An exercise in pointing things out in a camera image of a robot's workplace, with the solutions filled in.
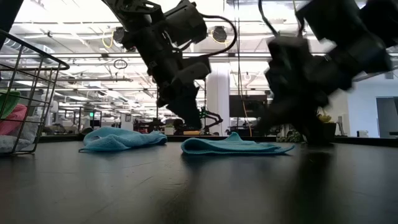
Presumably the thin yellow hanging cable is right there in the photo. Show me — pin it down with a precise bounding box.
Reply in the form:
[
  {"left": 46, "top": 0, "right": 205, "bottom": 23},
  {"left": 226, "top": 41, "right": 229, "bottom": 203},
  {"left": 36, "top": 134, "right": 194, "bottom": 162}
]
[{"left": 239, "top": 93, "right": 253, "bottom": 138}]

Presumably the teal microfiber towel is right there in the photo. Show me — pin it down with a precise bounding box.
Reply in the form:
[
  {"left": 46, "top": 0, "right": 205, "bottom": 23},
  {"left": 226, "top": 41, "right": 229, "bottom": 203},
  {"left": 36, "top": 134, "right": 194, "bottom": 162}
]
[{"left": 180, "top": 131, "right": 295, "bottom": 156}]

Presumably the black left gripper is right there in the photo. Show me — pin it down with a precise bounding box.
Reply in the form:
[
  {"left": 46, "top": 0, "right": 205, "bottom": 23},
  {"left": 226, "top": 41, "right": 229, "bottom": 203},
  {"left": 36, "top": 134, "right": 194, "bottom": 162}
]
[{"left": 152, "top": 55, "right": 213, "bottom": 131}]

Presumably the black monitor screen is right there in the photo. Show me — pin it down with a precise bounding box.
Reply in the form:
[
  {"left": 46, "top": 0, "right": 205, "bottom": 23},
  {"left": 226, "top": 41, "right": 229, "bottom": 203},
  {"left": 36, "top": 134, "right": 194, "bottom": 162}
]
[{"left": 229, "top": 95, "right": 269, "bottom": 118}]

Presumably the light blue microfiber towel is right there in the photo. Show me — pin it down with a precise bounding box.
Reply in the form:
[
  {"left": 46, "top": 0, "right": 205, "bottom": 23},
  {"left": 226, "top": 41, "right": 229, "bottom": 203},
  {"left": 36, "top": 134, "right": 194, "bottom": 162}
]
[{"left": 78, "top": 126, "right": 168, "bottom": 153}]

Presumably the green microfiber towel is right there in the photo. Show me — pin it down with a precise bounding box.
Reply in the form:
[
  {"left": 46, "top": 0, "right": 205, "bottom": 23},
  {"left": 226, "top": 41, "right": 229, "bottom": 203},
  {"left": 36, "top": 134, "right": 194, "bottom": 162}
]
[{"left": 0, "top": 90, "right": 21, "bottom": 119}]

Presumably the black ceiling cable reel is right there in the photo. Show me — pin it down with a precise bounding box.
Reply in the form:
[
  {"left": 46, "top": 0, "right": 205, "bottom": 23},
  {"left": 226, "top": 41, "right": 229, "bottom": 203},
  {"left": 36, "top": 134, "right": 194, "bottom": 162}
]
[
  {"left": 212, "top": 26, "right": 228, "bottom": 44},
  {"left": 112, "top": 26, "right": 137, "bottom": 53}
]

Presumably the wire mesh basket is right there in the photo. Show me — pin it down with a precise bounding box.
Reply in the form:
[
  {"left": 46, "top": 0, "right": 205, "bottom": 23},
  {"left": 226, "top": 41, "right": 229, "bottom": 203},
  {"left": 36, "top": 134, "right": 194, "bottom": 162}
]
[{"left": 0, "top": 29, "right": 70, "bottom": 156}]

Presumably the hanging black cable loop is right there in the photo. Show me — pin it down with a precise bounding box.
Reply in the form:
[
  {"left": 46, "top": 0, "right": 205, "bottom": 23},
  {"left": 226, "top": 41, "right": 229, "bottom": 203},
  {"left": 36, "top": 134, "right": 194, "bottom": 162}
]
[{"left": 113, "top": 58, "right": 128, "bottom": 70}]

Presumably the small potted artificial plant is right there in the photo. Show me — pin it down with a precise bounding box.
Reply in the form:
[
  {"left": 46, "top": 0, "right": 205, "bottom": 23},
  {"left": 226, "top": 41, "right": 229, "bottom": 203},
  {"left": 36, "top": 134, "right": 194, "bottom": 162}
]
[{"left": 276, "top": 108, "right": 338, "bottom": 144}]

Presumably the black background rig frame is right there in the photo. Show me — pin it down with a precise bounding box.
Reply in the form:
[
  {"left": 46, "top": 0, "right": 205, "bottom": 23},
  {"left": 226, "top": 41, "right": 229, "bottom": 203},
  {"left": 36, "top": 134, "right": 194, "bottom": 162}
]
[{"left": 203, "top": 79, "right": 208, "bottom": 125}]

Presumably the white waffle weave towel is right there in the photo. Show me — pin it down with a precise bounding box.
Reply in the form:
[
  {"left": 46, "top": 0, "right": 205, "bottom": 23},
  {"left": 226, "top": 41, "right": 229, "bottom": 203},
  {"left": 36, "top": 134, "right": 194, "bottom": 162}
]
[{"left": 0, "top": 115, "right": 42, "bottom": 154}]

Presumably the pink microfiber towel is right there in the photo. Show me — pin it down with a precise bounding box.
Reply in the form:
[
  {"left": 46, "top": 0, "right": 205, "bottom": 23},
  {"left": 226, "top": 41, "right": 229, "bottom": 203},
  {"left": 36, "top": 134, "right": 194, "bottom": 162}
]
[{"left": 0, "top": 104, "right": 28, "bottom": 136}]

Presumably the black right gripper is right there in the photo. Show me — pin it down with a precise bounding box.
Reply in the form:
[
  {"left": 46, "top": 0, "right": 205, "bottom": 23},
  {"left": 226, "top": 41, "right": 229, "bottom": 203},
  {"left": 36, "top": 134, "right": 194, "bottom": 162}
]
[{"left": 256, "top": 35, "right": 331, "bottom": 144}]

